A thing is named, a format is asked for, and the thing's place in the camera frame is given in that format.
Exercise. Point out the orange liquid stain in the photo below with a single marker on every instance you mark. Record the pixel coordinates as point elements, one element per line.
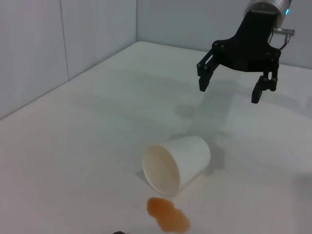
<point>168,214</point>

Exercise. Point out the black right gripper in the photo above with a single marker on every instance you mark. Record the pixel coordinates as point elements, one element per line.
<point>253,48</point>

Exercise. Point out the dark blue rag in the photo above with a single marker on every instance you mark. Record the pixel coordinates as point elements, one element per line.
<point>120,232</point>

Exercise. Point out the white paper cup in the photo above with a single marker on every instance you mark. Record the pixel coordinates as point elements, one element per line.
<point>190,158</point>

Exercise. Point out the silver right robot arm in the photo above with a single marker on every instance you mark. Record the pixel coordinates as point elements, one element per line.
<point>268,3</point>

